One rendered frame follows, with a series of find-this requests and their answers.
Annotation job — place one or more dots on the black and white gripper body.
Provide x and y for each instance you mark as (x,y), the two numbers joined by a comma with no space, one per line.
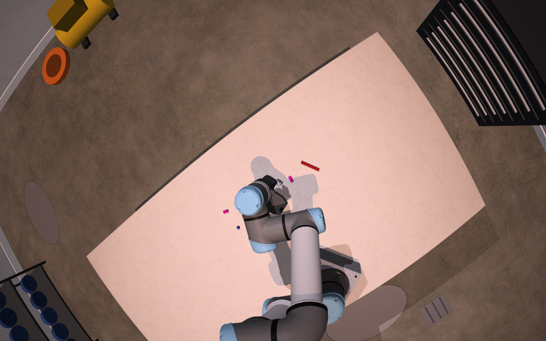
(276,203)

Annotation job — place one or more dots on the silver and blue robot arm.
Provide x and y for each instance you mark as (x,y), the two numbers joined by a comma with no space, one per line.
(292,317)

